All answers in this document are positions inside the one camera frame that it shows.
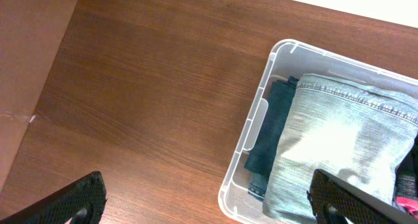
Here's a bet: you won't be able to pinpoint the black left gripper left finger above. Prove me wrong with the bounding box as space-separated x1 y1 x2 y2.
1 171 107 223

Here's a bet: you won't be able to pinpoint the light grey-blue jeans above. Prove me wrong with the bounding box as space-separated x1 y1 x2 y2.
263 73 417 223

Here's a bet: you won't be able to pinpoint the black garment with red cuff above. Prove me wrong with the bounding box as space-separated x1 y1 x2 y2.
393 138 417 218

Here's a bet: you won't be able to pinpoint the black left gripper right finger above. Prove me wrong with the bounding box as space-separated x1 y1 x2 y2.
306 169 417 224

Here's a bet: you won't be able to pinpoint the dark blue jeans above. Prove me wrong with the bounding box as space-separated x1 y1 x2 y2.
244 76 298 201

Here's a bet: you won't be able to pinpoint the clear plastic storage bin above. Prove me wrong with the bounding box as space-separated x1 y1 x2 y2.
218 39 417 224

